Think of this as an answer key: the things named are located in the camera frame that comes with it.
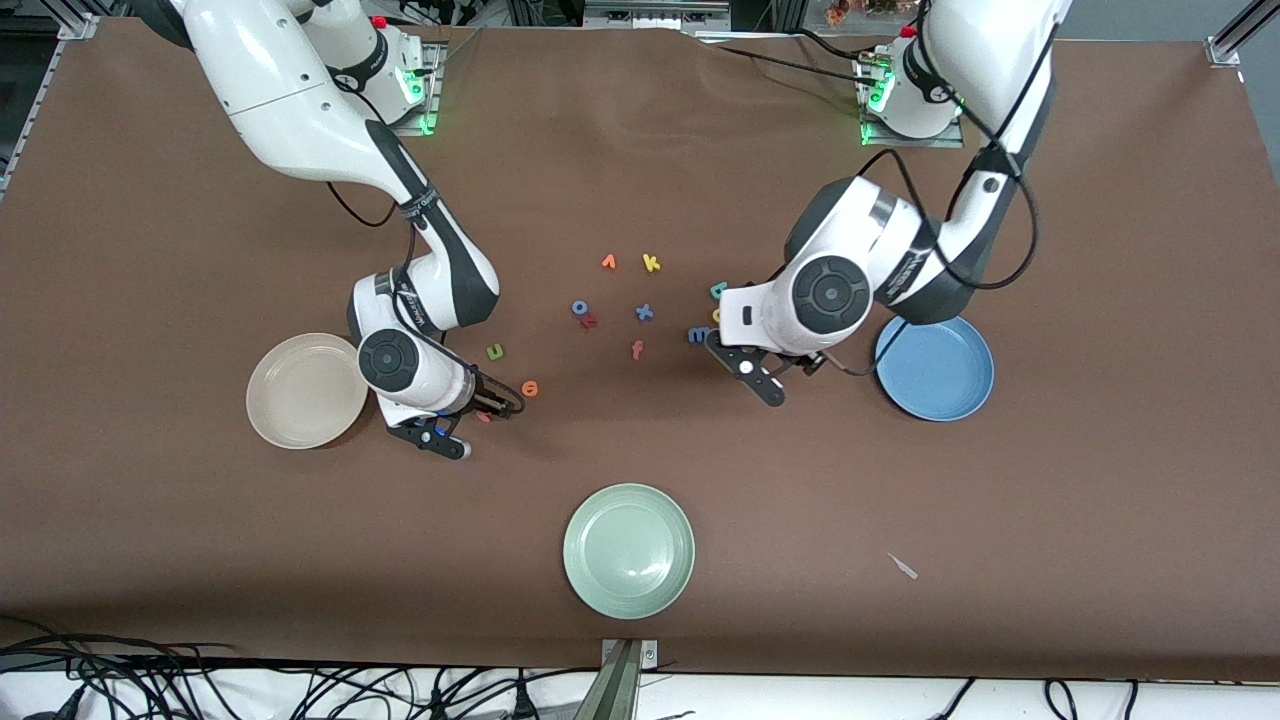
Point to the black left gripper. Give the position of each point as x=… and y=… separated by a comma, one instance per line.
x=808, y=364

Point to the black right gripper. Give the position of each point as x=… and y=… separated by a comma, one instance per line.
x=487, y=396

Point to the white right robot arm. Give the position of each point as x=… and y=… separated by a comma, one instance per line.
x=280, y=100

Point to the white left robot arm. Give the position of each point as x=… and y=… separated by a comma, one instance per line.
x=990, y=60

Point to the blue round plate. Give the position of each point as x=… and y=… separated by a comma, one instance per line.
x=945, y=375

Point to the beige round plate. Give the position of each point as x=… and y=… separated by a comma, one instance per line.
x=300, y=391

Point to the pale green round plate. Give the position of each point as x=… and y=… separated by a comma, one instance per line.
x=629, y=551

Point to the small white paper scrap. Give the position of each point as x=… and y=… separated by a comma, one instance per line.
x=903, y=567

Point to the brown table cover sheet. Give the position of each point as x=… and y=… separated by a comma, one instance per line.
x=200, y=550

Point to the small orange object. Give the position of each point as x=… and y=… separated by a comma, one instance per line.
x=838, y=12

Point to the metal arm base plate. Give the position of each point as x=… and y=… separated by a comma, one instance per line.
x=425, y=128
x=890, y=142

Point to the grey metal camera mount bracket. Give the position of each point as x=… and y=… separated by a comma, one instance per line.
x=620, y=660

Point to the grey metal frame beam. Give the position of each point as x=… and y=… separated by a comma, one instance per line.
x=650, y=15

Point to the aluminium frame profile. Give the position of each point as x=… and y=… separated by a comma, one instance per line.
x=1225, y=48
x=78, y=28

